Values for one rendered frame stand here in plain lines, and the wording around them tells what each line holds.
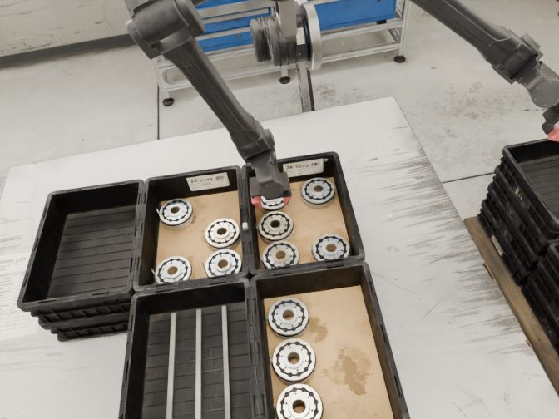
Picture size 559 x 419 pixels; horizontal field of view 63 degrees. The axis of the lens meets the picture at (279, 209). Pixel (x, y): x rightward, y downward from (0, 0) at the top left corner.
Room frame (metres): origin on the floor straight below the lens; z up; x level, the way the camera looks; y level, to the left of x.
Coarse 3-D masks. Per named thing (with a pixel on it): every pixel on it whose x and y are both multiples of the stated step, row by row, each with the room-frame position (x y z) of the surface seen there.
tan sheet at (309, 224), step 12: (336, 192) 0.92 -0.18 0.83; (300, 204) 0.89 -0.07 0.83; (336, 204) 0.87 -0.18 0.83; (300, 216) 0.84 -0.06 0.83; (312, 216) 0.84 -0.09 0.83; (324, 216) 0.83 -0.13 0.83; (336, 216) 0.82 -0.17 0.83; (300, 228) 0.80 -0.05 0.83; (312, 228) 0.79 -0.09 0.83; (324, 228) 0.79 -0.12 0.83; (336, 228) 0.78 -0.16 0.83; (300, 240) 0.76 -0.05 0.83; (312, 240) 0.75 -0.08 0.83; (348, 240) 0.73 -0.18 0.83; (300, 252) 0.72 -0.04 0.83; (312, 252) 0.71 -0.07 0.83
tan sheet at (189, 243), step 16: (208, 208) 0.93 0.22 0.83; (224, 208) 0.92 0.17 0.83; (160, 224) 0.89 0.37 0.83; (192, 224) 0.87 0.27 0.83; (208, 224) 0.86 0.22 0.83; (160, 240) 0.83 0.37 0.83; (176, 240) 0.82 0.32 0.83; (192, 240) 0.81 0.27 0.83; (240, 240) 0.79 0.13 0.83; (160, 256) 0.77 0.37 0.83; (192, 256) 0.76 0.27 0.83; (208, 256) 0.75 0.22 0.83; (240, 256) 0.73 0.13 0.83
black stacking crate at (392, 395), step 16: (320, 272) 0.59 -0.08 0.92; (336, 272) 0.59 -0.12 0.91; (352, 272) 0.59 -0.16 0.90; (272, 288) 0.59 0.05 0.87; (288, 288) 0.59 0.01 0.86; (304, 288) 0.59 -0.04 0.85; (320, 288) 0.59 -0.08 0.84; (368, 288) 0.52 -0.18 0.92; (368, 304) 0.51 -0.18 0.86; (384, 352) 0.36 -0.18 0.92; (384, 368) 0.35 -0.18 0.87; (272, 400) 0.33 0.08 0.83; (272, 416) 0.29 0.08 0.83; (400, 416) 0.23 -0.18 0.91
